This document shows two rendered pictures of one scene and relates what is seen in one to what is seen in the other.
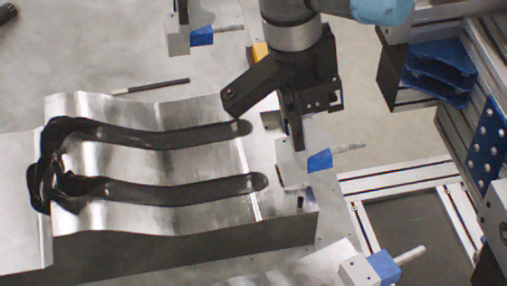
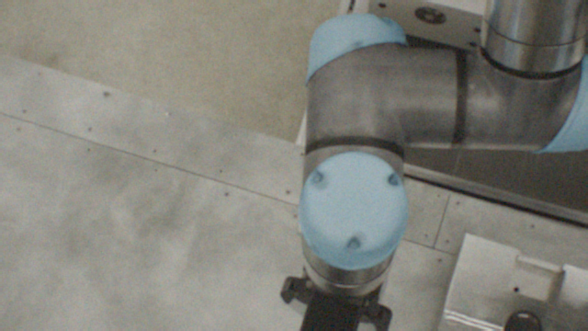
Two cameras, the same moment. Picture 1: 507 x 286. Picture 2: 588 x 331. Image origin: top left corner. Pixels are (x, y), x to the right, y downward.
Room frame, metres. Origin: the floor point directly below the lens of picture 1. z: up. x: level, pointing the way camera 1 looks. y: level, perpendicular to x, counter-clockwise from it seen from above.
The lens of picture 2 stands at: (0.94, 0.32, 2.06)
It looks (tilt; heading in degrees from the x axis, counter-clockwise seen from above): 72 degrees down; 304
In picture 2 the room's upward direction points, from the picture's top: 2 degrees counter-clockwise
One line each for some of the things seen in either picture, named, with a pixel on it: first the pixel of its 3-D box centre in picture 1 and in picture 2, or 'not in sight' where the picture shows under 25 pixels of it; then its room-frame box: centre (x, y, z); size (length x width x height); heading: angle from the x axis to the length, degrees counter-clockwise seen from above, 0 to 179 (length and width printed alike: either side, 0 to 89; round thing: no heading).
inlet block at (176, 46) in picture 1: (205, 31); not in sight; (1.04, 0.08, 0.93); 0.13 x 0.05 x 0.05; 103
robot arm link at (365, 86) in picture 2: not in sight; (378, 95); (1.07, 0.01, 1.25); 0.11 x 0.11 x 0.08; 29
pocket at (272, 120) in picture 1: (275, 129); (534, 280); (0.88, -0.04, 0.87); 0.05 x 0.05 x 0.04; 13
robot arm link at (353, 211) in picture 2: not in sight; (352, 216); (1.04, 0.10, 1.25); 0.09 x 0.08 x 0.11; 119
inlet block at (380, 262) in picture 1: (386, 267); not in sight; (0.64, -0.20, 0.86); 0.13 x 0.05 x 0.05; 121
